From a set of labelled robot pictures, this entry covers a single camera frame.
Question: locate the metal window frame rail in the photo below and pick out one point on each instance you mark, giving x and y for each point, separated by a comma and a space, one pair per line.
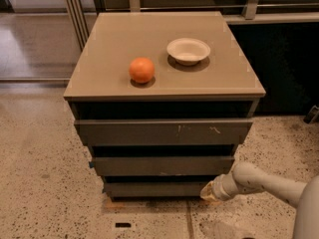
75, 11

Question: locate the grey top drawer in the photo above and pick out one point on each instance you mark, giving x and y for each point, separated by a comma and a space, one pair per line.
132, 132

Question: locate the white paper bowl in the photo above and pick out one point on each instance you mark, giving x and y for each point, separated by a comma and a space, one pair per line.
188, 51

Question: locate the grey middle drawer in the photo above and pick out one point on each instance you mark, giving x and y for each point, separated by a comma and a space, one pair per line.
162, 166

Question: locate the grey drawer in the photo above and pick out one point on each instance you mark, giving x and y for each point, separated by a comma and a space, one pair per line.
162, 166
154, 189
132, 132

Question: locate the dark object at right edge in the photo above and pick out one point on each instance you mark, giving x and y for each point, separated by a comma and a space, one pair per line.
312, 115

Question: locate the grey bottom drawer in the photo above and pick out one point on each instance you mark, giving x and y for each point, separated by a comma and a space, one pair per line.
154, 189

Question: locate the orange fruit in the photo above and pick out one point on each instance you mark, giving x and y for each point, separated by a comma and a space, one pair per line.
141, 70

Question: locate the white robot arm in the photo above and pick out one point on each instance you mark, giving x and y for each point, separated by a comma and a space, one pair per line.
247, 178

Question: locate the grey drawer cabinet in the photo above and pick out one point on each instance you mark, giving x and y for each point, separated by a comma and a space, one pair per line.
222, 86

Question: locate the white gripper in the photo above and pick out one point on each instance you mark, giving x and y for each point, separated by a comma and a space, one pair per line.
219, 189

